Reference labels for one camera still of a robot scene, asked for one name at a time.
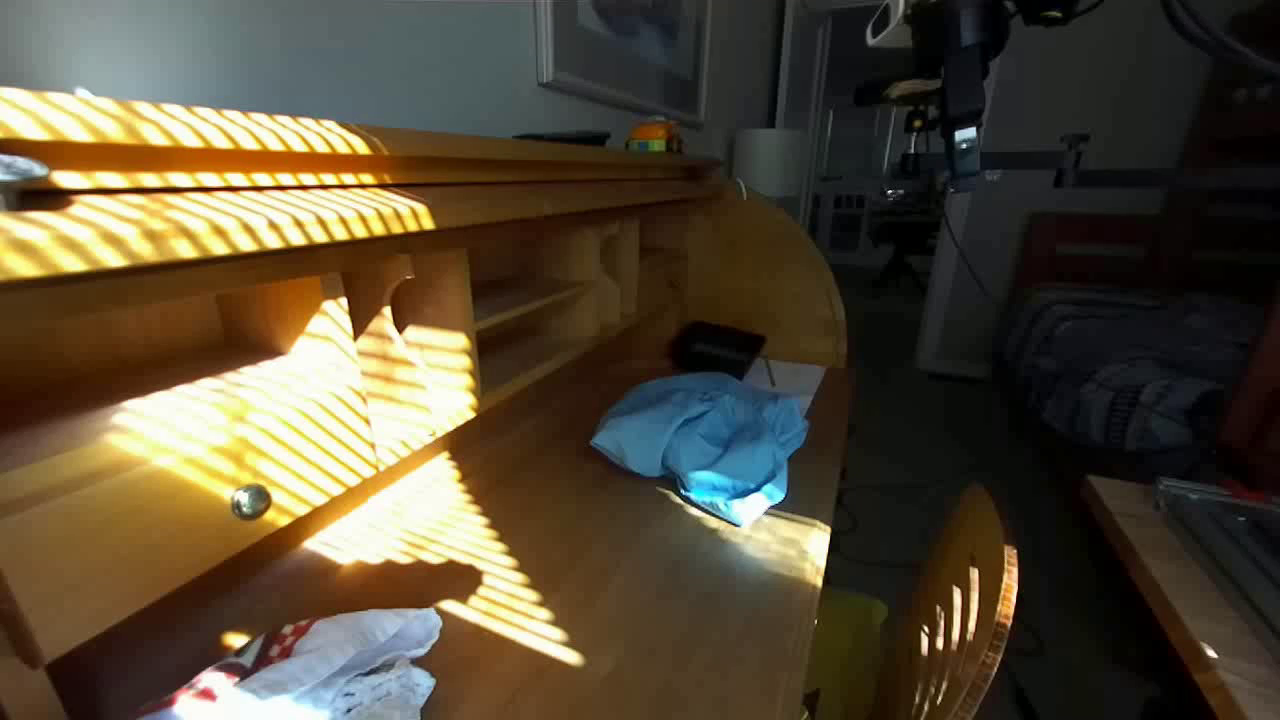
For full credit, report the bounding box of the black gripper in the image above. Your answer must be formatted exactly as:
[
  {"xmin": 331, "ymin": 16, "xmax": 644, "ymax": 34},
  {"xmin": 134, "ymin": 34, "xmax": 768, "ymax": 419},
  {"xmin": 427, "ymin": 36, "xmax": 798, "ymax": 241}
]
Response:
[{"xmin": 928, "ymin": 0, "xmax": 999, "ymax": 182}]

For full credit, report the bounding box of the small wooden drawer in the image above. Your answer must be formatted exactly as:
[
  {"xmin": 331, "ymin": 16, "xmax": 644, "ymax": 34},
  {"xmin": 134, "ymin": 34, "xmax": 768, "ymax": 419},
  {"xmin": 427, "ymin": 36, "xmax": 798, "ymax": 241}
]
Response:
[{"xmin": 637, "ymin": 243, "xmax": 697, "ymax": 324}]

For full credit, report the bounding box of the wooden desk drawer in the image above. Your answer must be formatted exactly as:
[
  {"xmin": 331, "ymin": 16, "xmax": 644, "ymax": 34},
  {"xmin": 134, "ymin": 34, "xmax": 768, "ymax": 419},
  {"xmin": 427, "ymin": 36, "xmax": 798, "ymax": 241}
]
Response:
[{"xmin": 0, "ymin": 376, "xmax": 465, "ymax": 673}]

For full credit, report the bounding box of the black clamp boom bar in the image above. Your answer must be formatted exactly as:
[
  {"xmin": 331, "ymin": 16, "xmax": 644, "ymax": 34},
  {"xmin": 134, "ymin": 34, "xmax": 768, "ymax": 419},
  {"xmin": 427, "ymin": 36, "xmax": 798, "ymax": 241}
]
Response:
[{"xmin": 984, "ymin": 131, "xmax": 1168, "ymax": 192}]

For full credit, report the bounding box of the white cabinet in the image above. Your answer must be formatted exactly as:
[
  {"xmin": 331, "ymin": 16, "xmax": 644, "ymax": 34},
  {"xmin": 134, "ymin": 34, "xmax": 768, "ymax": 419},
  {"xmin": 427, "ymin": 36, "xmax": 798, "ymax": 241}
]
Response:
[{"xmin": 916, "ymin": 171, "xmax": 1166, "ymax": 385}]

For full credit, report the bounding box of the striped grey bedding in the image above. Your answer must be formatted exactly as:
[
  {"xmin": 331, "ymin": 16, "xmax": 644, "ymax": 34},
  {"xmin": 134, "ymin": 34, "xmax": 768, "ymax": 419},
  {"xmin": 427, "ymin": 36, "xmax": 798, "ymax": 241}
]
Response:
[{"xmin": 995, "ymin": 284, "xmax": 1265, "ymax": 486}]

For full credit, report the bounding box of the white paper sheet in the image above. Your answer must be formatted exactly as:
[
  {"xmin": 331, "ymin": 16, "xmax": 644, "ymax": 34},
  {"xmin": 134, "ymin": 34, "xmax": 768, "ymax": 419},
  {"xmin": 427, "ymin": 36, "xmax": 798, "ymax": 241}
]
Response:
[{"xmin": 741, "ymin": 356, "xmax": 834, "ymax": 409}]

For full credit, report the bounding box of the orange and green toy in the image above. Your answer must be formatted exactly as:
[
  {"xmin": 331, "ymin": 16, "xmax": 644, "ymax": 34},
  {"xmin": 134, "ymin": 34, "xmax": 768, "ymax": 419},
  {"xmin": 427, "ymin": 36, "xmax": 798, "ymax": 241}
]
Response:
[{"xmin": 620, "ymin": 117, "xmax": 688, "ymax": 160}]

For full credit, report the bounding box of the small black box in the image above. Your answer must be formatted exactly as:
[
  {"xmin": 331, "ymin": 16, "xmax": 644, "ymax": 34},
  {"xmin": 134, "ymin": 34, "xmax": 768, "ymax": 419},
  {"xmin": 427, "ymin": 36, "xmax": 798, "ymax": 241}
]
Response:
[{"xmin": 663, "ymin": 315, "xmax": 771, "ymax": 385}]

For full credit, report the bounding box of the blue crumpled cloth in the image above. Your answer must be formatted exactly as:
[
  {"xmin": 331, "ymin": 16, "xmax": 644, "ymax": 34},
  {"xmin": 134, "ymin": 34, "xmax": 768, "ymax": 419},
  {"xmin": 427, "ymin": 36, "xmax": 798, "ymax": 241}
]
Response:
[{"xmin": 589, "ymin": 372, "xmax": 812, "ymax": 532}]

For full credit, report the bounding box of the grey metal tray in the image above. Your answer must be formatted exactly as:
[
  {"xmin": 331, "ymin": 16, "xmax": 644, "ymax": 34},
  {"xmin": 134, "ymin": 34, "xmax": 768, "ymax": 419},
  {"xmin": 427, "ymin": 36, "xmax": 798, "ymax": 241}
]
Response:
[{"xmin": 1156, "ymin": 476, "xmax": 1280, "ymax": 644}]

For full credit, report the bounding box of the wooden slatted chair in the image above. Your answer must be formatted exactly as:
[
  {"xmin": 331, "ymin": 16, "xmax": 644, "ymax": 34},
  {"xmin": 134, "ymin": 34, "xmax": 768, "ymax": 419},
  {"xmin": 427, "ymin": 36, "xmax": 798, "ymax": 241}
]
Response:
[{"xmin": 874, "ymin": 479, "xmax": 1024, "ymax": 720}]

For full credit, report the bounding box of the wooden side table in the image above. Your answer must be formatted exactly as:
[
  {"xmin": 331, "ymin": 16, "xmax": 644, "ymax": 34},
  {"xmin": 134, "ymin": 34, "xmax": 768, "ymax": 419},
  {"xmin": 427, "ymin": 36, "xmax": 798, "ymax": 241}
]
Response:
[{"xmin": 1082, "ymin": 472, "xmax": 1280, "ymax": 720}]

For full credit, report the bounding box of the yellow bin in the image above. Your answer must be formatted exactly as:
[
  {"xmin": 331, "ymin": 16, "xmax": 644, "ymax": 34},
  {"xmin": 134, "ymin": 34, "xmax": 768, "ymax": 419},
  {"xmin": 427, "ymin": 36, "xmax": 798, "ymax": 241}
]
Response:
[{"xmin": 806, "ymin": 588, "xmax": 893, "ymax": 720}]

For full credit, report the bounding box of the white and red cloth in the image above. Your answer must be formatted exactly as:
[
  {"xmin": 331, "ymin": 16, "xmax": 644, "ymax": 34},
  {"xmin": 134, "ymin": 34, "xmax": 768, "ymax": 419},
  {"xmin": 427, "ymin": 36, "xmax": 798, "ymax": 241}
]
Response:
[{"xmin": 137, "ymin": 603, "xmax": 450, "ymax": 720}]

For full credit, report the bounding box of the small metal dish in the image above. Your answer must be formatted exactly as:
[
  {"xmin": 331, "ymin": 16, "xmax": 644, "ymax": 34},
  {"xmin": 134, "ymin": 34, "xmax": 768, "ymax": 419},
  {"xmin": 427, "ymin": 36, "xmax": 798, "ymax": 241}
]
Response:
[{"xmin": 0, "ymin": 148, "xmax": 55, "ymax": 202}]

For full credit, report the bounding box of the black camera with tripod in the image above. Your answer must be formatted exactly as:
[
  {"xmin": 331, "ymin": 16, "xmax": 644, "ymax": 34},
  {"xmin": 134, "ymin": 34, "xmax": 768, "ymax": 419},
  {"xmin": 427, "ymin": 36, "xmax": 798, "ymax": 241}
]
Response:
[{"xmin": 851, "ymin": 71, "xmax": 946, "ymax": 295}]

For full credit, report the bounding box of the dark wooden bed frame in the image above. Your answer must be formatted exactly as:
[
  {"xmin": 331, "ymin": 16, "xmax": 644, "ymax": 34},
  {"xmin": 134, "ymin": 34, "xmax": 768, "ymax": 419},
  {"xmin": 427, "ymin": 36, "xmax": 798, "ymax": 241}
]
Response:
[{"xmin": 1015, "ymin": 196, "xmax": 1280, "ymax": 310}]

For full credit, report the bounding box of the framed wall picture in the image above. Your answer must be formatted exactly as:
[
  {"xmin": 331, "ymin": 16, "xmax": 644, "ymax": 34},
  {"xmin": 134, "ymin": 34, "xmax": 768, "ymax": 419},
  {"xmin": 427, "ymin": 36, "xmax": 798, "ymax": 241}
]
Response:
[{"xmin": 531, "ymin": 0, "xmax": 716, "ymax": 128}]

